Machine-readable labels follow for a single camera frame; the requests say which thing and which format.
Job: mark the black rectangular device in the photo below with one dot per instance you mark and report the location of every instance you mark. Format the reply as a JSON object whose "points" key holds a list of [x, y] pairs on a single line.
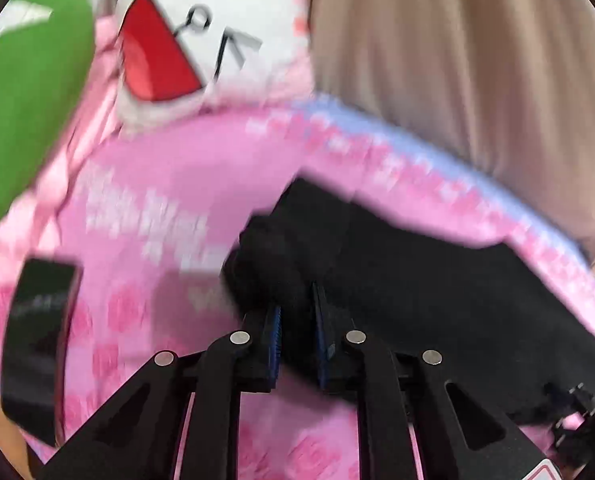
{"points": [[39, 340]]}

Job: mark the pink floral bedsheet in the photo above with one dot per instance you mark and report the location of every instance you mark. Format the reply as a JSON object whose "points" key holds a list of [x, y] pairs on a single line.
{"points": [[177, 240]]}

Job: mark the black pants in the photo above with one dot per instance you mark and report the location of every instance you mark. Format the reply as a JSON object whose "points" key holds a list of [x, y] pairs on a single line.
{"points": [[407, 290]]}

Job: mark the green cloth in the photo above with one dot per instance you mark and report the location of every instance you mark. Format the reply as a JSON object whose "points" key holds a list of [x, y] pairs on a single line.
{"points": [[22, 110]]}

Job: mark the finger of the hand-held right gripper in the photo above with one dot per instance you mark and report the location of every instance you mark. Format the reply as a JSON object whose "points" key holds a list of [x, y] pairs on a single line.
{"points": [[580, 397]]}

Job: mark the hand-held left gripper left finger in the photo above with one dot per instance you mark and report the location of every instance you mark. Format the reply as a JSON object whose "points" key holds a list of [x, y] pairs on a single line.
{"points": [[275, 342]]}

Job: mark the white printed pillow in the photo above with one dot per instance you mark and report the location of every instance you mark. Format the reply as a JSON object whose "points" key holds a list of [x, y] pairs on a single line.
{"points": [[187, 45]]}

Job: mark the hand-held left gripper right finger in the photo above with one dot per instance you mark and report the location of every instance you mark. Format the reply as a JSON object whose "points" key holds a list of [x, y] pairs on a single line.
{"points": [[320, 342]]}

